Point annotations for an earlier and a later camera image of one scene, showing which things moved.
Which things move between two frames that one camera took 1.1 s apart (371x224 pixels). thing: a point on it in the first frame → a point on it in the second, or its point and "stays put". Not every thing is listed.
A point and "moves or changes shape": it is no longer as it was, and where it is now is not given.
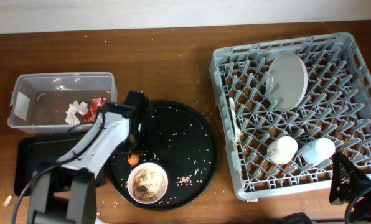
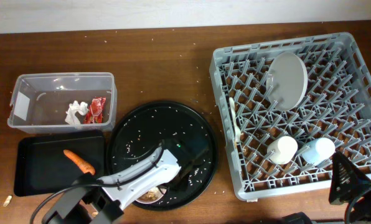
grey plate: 287,80 stays put
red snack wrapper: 96,104 stays put
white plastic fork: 236,128 stays put
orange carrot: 134,159 moves or changes shape
